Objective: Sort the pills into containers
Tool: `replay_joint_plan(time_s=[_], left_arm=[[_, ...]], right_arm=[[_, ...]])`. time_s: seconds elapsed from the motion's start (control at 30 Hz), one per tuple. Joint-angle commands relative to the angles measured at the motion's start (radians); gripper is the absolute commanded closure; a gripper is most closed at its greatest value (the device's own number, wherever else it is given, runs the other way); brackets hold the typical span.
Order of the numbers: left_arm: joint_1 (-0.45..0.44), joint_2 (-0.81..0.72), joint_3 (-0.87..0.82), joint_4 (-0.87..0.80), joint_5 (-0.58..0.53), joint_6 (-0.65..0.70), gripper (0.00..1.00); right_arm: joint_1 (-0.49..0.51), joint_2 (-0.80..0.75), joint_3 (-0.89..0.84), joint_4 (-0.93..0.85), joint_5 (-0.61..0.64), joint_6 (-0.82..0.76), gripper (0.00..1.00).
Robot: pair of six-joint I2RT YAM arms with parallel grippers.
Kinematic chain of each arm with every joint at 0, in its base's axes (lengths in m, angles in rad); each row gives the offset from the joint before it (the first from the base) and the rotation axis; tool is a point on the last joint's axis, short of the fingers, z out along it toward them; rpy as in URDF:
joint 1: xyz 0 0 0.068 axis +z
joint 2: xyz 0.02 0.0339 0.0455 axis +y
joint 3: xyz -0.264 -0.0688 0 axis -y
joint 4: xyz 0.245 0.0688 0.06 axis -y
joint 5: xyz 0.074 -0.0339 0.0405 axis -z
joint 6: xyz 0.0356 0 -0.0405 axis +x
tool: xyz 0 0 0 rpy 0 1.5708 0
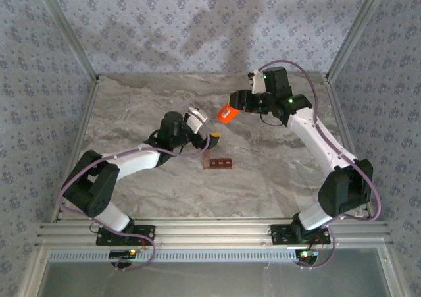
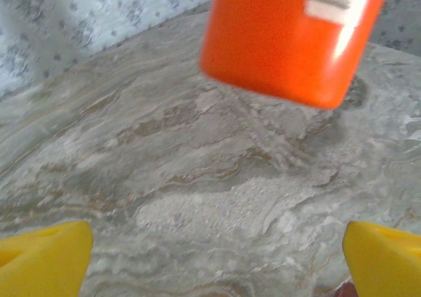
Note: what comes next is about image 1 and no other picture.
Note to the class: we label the orange pill bottle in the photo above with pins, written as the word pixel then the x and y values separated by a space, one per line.
pixel 228 116

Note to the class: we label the brown pill organizer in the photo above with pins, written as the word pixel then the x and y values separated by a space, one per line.
pixel 220 163

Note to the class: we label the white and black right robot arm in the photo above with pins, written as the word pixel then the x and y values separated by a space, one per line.
pixel 342 191

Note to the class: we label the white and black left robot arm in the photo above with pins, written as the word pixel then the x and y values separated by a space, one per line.
pixel 95 191

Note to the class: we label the small circuit board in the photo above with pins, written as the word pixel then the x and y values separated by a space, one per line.
pixel 307 254
pixel 123 253

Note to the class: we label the grey metal panel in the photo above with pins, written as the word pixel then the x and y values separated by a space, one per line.
pixel 210 280

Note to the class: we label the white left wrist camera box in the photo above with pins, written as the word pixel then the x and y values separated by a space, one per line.
pixel 196 120

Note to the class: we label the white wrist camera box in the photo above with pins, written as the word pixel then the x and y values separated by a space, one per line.
pixel 258 84
pixel 196 120

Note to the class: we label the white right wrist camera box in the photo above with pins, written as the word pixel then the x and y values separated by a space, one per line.
pixel 258 84

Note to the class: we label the aluminium table side rail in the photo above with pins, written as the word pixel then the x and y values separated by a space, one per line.
pixel 84 119
pixel 338 119

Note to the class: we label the aluminium mounting rail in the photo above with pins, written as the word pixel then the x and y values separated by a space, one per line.
pixel 210 234

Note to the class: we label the aluminium frame post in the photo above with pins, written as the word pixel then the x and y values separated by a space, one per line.
pixel 355 30
pixel 65 30

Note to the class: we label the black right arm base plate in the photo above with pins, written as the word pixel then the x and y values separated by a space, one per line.
pixel 283 234

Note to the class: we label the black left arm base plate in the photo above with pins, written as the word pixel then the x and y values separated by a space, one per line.
pixel 108 237

